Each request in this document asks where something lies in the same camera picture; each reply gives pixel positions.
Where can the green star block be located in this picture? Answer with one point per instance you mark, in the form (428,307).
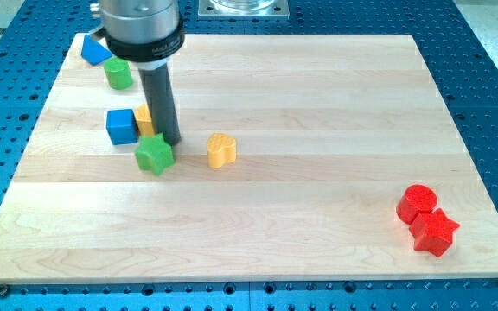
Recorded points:
(154,154)

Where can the blue triangle block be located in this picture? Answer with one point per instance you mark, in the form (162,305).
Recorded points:
(93,52)

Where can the red star block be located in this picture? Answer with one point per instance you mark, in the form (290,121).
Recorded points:
(433,232)

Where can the light wooden board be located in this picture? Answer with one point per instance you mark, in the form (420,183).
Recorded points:
(330,131)

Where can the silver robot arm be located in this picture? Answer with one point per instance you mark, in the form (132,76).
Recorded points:
(146,33)

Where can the red cylinder block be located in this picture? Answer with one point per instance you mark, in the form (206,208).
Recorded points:
(416,199)

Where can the green cylinder block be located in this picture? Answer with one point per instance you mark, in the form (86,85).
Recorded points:
(118,73)

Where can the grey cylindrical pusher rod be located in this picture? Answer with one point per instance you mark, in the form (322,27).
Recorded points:
(159,96)

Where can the yellow heart block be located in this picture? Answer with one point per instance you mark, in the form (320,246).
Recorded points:
(221,150)

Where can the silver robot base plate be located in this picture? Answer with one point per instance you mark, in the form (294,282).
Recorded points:
(243,9)

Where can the blue cube block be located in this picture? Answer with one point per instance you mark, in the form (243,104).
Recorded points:
(121,126)

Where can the yellow hexagon block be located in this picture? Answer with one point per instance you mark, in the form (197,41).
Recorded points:
(144,120)

